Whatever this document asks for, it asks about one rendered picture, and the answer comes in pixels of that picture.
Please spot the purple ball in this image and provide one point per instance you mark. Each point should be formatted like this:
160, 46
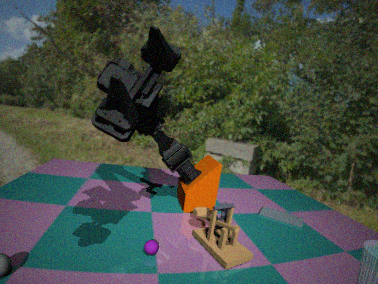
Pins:
151, 247

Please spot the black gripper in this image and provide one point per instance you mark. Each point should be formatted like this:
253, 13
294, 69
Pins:
139, 95

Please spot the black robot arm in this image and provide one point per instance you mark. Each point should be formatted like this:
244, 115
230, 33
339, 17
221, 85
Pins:
172, 153

